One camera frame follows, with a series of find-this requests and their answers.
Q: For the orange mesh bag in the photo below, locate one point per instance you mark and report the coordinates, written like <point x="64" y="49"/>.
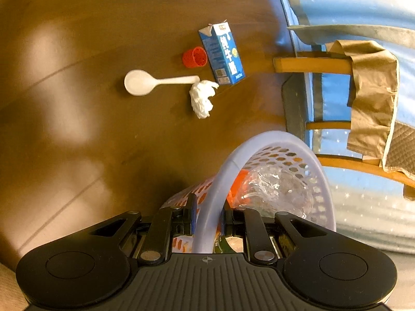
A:
<point x="238" y="188"/>

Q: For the red bottle cap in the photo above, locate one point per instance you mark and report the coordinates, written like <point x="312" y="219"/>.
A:
<point x="193" y="59"/>

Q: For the tan chair cloth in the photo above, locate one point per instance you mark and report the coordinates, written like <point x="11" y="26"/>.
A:
<point x="373" y="81"/>

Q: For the clear plastic water bottle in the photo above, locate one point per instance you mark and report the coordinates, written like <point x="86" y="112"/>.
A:
<point x="282" y="188"/>

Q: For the blue starry curtain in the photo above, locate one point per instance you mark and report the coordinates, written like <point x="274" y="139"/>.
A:
<point x="373" y="6"/>

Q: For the brown quilted chair cushion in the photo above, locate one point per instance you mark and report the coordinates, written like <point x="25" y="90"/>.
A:
<point x="402" y="152"/>

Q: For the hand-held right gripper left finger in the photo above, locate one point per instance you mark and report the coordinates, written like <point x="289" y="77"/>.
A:
<point x="192" y="215"/>

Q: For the wooden chair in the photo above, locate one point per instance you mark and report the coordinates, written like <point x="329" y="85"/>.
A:
<point x="308" y="64"/>

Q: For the white tissue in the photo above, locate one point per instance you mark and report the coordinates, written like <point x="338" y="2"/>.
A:
<point x="201" y="98"/>

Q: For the lavender plastic basket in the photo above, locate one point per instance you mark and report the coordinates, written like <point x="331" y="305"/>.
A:
<point x="223" y="175"/>

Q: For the white plastic spoon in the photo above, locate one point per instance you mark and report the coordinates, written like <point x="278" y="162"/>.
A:
<point x="139" y="82"/>

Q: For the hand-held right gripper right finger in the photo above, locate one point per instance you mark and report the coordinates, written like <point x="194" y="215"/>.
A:
<point x="223" y="225"/>

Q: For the blue milk carton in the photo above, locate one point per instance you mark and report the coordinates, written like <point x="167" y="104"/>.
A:
<point x="223" y="55"/>

